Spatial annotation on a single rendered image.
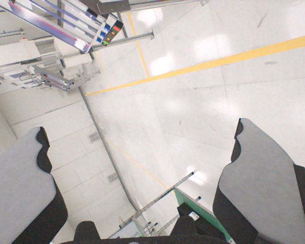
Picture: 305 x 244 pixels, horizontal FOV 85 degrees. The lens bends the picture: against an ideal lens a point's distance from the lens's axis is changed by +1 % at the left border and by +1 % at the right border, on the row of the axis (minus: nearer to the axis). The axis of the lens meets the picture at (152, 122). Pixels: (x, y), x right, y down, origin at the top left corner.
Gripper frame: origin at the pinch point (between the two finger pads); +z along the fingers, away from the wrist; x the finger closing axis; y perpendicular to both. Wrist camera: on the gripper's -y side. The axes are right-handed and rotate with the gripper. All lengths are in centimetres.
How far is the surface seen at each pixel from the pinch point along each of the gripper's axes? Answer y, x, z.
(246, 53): 12, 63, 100
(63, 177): 581, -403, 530
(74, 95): 255, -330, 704
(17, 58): 41, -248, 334
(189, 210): 174, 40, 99
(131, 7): -14, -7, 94
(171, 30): -1, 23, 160
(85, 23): -8, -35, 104
